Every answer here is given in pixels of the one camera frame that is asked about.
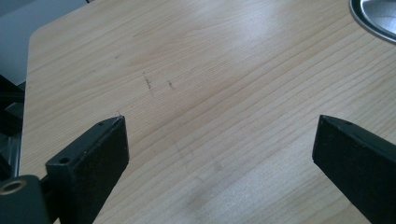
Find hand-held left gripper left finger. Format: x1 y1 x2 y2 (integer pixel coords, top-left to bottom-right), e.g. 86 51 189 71
45 115 130 224

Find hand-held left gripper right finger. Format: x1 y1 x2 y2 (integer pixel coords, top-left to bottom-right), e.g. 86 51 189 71
312 114 396 224

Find dark metal stand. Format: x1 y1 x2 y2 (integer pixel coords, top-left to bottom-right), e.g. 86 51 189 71
0 74 26 182

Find round metal plate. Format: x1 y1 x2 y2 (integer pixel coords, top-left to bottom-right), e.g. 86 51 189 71
348 0 396 45

